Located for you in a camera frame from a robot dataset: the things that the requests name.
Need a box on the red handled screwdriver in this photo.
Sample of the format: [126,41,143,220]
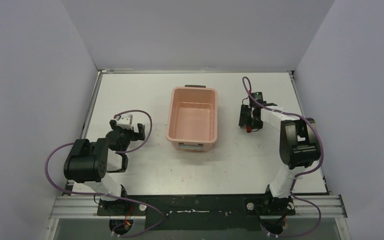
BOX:
[245,126,253,133]

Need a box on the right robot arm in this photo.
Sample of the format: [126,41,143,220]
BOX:
[238,92,321,215]

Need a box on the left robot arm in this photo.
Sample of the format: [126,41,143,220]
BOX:
[63,119,146,216]

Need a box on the pink plastic bin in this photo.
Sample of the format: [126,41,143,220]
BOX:
[166,85,218,152]

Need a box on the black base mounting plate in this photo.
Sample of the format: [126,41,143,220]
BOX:
[96,193,296,231]

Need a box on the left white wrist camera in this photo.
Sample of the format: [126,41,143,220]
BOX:
[115,113,133,130]

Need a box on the aluminium frame rail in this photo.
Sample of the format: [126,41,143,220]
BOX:
[50,195,348,219]

